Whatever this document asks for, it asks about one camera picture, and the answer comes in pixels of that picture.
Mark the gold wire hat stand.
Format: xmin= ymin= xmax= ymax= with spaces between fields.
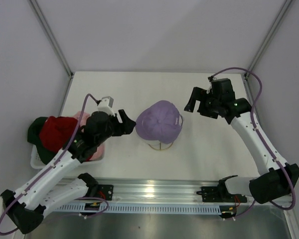
xmin=146 ymin=140 xmax=174 ymax=151

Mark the red baseball cap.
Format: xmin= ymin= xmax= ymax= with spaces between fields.
xmin=37 ymin=113 xmax=90 ymax=165

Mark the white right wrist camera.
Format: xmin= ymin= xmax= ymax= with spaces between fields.
xmin=207 ymin=76 xmax=214 ymax=94

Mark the purple baseball cap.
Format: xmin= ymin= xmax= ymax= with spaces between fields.
xmin=135 ymin=100 xmax=184 ymax=144

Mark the right aluminium frame post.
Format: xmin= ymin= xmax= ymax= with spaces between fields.
xmin=247 ymin=0 xmax=296 ymax=71

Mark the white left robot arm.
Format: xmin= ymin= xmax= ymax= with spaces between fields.
xmin=0 ymin=110 xmax=136 ymax=234

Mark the aluminium mounting rail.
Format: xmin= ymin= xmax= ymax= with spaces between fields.
xmin=52 ymin=178 xmax=296 ymax=204

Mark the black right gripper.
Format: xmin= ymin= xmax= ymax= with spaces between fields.
xmin=184 ymin=87 xmax=221 ymax=120

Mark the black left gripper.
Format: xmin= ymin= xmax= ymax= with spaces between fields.
xmin=96 ymin=110 xmax=136 ymax=146

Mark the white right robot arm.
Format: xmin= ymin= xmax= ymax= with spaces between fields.
xmin=184 ymin=78 xmax=299 ymax=204

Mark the pink baseball cap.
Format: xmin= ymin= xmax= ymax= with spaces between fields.
xmin=73 ymin=111 xmax=105 ymax=162

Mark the aluminium frame post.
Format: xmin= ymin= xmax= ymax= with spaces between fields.
xmin=247 ymin=0 xmax=296 ymax=71
xmin=28 ymin=0 xmax=74 ymax=78

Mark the dark green baseball cap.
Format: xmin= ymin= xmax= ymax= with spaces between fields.
xmin=27 ymin=117 xmax=56 ymax=165

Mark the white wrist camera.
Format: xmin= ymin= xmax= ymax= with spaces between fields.
xmin=207 ymin=76 xmax=214 ymax=94
xmin=97 ymin=96 xmax=115 ymax=116

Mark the white plastic basket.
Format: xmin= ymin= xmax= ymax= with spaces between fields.
xmin=30 ymin=143 xmax=105 ymax=170

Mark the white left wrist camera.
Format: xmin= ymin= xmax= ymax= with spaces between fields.
xmin=97 ymin=96 xmax=115 ymax=116

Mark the left aluminium frame post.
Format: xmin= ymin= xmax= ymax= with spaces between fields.
xmin=28 ymin=0 xmax=74 ymax=78

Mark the white slotted cable duct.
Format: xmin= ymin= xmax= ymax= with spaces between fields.
xmin=55 ymin=202 xmax=221 ymax=215

